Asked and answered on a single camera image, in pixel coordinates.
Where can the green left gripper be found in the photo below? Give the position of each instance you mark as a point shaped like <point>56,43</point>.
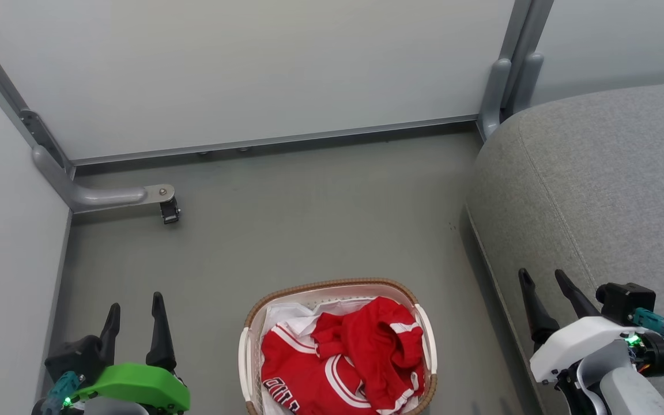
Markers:
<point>136,381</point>

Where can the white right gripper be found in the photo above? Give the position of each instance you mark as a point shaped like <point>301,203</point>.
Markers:
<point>583,343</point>

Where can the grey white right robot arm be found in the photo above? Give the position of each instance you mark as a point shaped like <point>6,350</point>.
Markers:
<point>626,386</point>

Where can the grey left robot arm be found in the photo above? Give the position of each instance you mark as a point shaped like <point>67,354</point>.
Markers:
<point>113,407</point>

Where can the grey fabric sofa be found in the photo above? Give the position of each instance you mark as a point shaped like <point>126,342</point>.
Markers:
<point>591,190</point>

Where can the black caster wheel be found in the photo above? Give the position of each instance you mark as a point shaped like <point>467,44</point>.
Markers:
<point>170,212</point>

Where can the white cloth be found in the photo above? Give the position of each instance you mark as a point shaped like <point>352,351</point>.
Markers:
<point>289,317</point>

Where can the red jersey white lettering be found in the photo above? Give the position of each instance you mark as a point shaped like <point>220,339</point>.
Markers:
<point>297,374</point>

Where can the crumpled red garment white trim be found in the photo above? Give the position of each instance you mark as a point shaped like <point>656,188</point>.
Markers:
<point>375,346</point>

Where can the white laundry basket wicker rim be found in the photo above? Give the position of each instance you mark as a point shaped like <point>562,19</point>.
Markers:
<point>338,290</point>

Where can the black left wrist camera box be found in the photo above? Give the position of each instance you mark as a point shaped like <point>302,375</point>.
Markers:
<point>78,357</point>

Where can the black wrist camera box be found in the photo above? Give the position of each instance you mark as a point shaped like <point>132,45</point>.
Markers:
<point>626,301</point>
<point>78,357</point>

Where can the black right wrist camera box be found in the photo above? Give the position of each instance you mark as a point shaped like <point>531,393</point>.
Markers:
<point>626,301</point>

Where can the teal left wrist camera plug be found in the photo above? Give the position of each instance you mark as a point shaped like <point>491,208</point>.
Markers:
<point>62,389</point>

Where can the teal wrist camera plug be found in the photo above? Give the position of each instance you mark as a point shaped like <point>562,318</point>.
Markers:
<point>62,389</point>
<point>655,324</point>

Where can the teal right wrist camera plug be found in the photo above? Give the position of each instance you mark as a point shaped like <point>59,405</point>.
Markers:
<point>655,324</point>

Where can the grey partition foot bracket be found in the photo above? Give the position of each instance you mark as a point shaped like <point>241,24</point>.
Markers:
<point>95,196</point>

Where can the grey double partition post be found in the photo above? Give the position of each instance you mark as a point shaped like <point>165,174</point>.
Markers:
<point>508,75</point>

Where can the grey partition bottom rail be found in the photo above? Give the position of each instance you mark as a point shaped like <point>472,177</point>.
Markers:
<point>274,141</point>

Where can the grey partition corner post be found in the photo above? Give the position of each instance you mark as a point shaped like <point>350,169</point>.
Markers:
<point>15,104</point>

